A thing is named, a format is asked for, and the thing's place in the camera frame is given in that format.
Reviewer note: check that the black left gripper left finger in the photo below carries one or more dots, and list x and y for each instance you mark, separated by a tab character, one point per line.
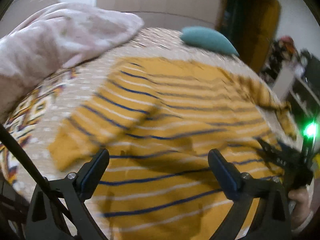
47	221

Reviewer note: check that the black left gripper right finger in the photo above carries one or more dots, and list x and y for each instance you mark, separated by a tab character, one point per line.
271	219

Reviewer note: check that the yellow striped knit sweater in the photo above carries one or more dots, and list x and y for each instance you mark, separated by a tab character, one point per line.
158	119

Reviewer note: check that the person's right hand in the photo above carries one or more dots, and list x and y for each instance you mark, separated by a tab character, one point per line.
301	214

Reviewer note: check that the cluttered white shelf unit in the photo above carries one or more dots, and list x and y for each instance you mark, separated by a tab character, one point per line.
294	77

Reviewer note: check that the colourful geometric pattern blanket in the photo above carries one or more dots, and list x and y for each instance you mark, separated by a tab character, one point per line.
22	121

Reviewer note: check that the beige dotted quilt bedspread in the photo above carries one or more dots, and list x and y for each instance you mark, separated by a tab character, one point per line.
149	43

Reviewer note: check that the brown wooden door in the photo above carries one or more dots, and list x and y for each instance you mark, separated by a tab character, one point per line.
250	26

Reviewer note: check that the teal oval pillow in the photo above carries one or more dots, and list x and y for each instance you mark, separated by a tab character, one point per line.
208	39

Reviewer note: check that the pink fluffy blanket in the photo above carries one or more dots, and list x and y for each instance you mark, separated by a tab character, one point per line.
62	35

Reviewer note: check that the beige wardrobe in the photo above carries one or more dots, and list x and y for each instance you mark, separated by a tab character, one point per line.
169	14

